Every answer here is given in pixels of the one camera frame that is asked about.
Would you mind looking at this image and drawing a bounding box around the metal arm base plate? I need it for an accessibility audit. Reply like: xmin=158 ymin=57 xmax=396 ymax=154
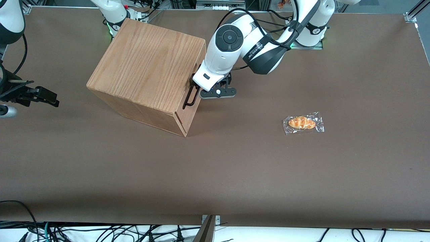
xmin=129 ymin=7 xmax=148 ymax=23
xmin=287 ymin=17 xmax=325 ymax=50

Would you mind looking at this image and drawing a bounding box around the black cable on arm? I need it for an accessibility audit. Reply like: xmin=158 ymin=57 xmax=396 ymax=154
xmin=217 ymin=0 xmax=321 ymax=51
xmin=13 ymin=34 xmax=28 ymax=74

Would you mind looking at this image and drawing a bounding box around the bread roll in clear wrapper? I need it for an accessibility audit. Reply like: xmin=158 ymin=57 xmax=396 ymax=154
xmin=283 ymin=112 xmax=325 ymax=135

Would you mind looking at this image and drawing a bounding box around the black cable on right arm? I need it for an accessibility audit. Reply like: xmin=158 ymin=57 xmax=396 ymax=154
xmin=13 ymin=34 xmax=28 ymax=74

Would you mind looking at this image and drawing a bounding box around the short black table cable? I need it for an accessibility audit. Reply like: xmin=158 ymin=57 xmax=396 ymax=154
xmin=268 ymin=9 xmax=290 ymax=21

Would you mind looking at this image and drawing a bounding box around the wooden drawer with black handle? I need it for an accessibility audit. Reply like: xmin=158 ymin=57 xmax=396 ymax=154
xmin=176 ymin=42 xmax=206 ymax=116

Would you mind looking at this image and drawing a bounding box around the oak wooden drawer cabinet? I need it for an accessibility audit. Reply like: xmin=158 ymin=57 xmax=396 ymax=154
xmin=86 ymin=18 xmax=207 ymax=137

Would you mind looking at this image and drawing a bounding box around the aluminium frame profile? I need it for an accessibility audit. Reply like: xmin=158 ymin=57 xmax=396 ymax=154
xmin=408 ymin=0 xmax=430 ymax=19

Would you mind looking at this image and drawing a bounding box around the aluminium profile post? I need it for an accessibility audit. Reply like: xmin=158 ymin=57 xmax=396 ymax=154
xmin=193 ymin=215 xmax=215 ymax=242

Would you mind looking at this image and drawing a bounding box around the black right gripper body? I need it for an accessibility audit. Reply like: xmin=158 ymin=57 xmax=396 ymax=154
xmin=0 ymin=79 xmax=21 ymax=105

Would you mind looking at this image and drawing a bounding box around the black looped cable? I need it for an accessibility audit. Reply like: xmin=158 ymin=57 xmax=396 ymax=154
xmin=0 ymin=200 xmax=39 ymax=242

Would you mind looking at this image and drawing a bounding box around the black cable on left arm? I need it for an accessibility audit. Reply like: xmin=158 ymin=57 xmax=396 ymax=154
xmin=217 ymin=0 xmax=321 ymax=51

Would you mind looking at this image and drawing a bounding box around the long black table cable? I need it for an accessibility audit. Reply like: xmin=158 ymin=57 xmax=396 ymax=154
xmin=257 ymin=18 xmax=291 ymax=27

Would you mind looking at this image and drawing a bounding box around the brown table cover sheet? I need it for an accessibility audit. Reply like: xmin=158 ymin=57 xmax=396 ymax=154
xmin=0 ymin=6 xmax=430 ymax=226

